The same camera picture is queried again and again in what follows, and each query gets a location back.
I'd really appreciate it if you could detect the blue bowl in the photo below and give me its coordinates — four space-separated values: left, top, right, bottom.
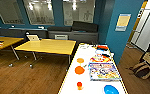
103 84 120 94

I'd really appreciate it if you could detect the small white object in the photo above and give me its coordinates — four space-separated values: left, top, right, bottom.
77 43 91 50

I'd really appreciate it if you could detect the pale orange bowl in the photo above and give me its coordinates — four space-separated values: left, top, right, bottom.
76 57 86 64

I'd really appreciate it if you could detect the red and black object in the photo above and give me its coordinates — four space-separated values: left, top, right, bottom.
95 44 111 51

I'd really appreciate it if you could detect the long wooden table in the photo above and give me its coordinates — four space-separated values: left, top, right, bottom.
0 35 25 62
14 38 78 66

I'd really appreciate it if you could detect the large interior glass window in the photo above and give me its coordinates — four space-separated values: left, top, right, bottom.
62 0 96 27

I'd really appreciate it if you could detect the colourful picture book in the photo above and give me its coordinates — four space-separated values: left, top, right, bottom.
87 62 123 82

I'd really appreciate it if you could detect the yellow air hockey table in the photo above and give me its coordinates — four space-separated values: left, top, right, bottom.
57 43 129 94

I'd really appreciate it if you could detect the light wooden chair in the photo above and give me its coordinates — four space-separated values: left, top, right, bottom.
26 33 42 42

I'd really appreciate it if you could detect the yellow pillar poster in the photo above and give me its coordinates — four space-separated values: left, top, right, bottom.
115 13 132 33

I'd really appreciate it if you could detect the brown backpack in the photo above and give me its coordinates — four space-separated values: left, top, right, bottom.
131 61 150 81

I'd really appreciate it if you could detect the white door with frame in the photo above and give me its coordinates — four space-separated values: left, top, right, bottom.
130 1 150 48

